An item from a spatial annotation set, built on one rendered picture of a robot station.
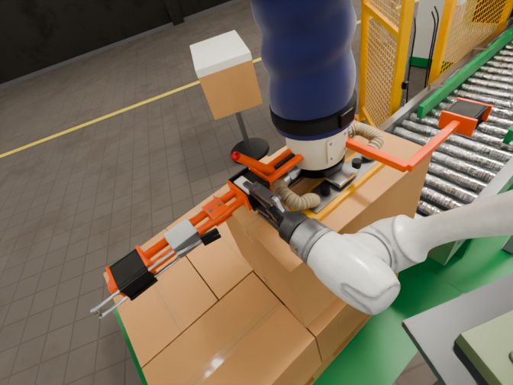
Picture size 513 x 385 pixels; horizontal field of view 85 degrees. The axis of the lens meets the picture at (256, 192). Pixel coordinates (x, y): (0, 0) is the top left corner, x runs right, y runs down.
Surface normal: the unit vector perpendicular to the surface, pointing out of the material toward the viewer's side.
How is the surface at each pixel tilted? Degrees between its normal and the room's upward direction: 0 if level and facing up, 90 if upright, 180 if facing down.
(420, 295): 0
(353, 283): 35
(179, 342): 0
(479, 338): 2
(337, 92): 87
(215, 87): 90
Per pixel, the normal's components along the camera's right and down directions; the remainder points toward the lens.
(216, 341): -0.23, -0.67
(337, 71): 0.33, 0.40
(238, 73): 0.23, 0.66
